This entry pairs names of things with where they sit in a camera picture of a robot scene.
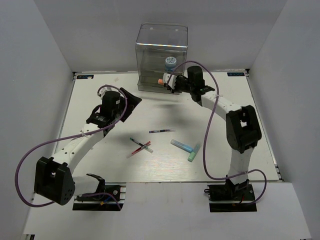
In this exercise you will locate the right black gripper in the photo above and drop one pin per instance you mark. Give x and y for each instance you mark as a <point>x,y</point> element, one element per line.
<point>176,89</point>

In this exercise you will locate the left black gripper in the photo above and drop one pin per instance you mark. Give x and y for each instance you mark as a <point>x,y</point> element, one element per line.
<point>134,100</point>

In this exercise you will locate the orange cap highlighter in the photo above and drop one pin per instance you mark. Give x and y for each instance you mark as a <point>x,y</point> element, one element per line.
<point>161,81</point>

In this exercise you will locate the blue cleaning gel jar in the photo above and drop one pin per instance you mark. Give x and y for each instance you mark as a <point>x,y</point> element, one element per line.
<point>170,63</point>

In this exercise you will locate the clear drawer organizer box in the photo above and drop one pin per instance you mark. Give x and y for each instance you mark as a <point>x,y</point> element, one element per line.
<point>151,67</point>

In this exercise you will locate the clear acrylic organizer lid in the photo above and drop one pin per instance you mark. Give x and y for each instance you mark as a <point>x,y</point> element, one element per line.
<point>163,36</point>

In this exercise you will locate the blue highlighter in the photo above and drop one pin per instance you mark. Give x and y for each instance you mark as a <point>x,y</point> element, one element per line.
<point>181,146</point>

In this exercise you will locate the green highlighter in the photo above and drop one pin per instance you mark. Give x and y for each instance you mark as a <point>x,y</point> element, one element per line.
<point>194,152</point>

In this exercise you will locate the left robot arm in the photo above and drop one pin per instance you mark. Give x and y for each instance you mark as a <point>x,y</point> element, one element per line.
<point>54,178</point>

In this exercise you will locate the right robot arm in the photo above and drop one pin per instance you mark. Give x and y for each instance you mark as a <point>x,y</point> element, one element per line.
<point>242,128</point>

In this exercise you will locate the red ink gel pen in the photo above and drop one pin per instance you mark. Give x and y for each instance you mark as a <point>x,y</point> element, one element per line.
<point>139,149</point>

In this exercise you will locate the purple ink gel pen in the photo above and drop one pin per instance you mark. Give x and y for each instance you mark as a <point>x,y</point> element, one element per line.
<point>161,131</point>

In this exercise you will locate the green ink gel pen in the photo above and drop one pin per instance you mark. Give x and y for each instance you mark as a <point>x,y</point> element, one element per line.
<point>140,144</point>

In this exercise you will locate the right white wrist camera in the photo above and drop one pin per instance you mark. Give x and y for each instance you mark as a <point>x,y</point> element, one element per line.
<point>169,80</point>

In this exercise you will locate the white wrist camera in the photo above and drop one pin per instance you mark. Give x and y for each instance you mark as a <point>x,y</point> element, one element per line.
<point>169,80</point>
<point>101,91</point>

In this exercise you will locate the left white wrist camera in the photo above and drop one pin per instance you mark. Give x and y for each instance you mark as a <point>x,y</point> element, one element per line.
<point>101,91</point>

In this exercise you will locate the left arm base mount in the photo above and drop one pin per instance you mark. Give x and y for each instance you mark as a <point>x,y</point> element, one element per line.
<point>112,201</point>

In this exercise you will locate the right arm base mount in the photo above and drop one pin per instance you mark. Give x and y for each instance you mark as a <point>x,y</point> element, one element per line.
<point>222,200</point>

